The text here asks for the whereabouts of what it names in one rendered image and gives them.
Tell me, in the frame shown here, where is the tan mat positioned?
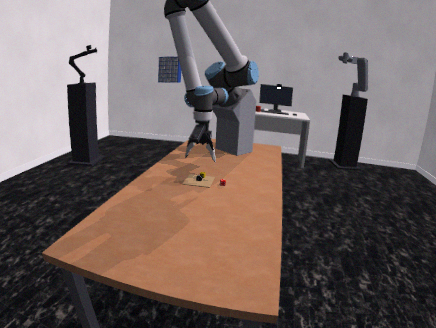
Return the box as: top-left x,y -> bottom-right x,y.
183,174 -> 215,188

